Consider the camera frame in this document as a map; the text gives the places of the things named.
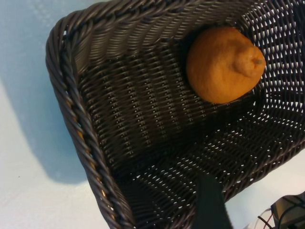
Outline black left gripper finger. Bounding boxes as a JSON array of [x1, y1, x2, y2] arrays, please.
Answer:
[[194, 175, 233, 229]]

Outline dark brown wicker basket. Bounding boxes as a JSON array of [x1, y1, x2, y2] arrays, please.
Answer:
[[45, 0, 305, 229]]

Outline orange fruit with knob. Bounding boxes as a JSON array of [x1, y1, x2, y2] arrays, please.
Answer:
[[186, 26, 266, 104]]

